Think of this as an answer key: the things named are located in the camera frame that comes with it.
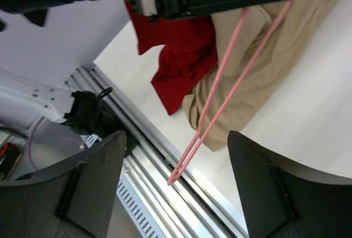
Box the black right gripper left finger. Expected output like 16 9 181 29
1 131 127 237

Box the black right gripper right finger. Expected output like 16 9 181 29
228 131 351 237

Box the red t shirt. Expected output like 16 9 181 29
125 2 218 115

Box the beige t shirt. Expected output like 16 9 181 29
183 0 335 151

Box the pink wire hanger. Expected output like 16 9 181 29
167 0 310 186

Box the white slotted cable duct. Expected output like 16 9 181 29
82 133 160 238

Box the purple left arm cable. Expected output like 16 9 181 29
26 115 46 171

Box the aluminium mounting rail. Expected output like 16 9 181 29
68 67 248 237

